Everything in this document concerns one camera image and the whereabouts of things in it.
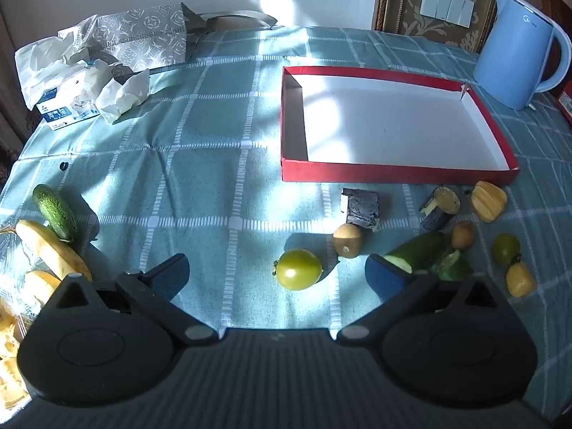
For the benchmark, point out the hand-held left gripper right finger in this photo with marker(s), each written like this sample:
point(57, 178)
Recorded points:
point(383, 273)

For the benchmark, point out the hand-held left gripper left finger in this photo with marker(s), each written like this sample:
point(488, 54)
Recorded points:
point(172, 273)

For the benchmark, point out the cucumber half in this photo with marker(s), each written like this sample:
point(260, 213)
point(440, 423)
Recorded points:
point(453, 268)
point(418, 250)

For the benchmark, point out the brown longan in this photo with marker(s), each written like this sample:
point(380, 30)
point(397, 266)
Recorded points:
point(347, 240)

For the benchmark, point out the split dark sugarcane piece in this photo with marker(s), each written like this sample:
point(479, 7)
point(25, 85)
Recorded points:
point(362, 209)

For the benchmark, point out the large green tomato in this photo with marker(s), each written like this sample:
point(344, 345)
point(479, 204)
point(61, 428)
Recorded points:
point(297, 270)

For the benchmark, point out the whole brown kiwi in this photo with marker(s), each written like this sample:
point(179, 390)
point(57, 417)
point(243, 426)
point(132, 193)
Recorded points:
point(463, 235)

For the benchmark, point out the small green tomato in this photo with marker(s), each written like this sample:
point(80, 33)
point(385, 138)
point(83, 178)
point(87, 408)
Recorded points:
point(506, 249)

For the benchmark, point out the large yellow jackfruit piece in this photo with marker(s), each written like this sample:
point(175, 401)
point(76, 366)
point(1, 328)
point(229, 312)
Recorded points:
point(488, 202)

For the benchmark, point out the small yellow jackfruit piece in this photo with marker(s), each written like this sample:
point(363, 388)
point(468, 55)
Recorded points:
point(521, 279)

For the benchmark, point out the red cardboard tray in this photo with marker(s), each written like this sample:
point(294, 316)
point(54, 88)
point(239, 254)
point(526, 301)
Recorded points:
point(380, 120)

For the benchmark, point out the green checked tablecloth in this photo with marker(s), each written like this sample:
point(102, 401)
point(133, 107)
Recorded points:
point(201, 165)

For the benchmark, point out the yellow banana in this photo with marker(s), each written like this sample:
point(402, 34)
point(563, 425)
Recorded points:
point(51, 250)
point(40, 283)

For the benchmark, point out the whole small cucumber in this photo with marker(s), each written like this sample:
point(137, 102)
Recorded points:
point(54, 212)

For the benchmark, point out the clear bag of bananas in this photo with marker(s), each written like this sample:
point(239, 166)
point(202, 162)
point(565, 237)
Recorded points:
point(9, 357)

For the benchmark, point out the tissue pack with blue label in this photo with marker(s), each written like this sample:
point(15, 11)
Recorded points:
point(62, 114)

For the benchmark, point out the beige curtain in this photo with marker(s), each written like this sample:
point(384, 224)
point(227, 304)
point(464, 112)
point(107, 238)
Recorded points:
point(9, 98)

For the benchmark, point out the grey patterned gift bag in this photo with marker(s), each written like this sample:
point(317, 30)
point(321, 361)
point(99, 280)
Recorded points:
point(143, 35)

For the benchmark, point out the red box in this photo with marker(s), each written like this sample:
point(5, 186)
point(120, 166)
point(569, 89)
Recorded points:
point(566, 107)

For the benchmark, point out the white plastic bag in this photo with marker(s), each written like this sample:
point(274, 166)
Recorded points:
point(42, 60)

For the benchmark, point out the blue electric kettle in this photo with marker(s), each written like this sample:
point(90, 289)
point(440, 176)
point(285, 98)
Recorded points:
point(514, 53)

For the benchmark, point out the gilded ornate wall panel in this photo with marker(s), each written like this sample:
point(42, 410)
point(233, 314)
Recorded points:
point(402, 0)

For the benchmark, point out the white wall switch panel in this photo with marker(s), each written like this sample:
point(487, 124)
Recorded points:
point(447, 5)

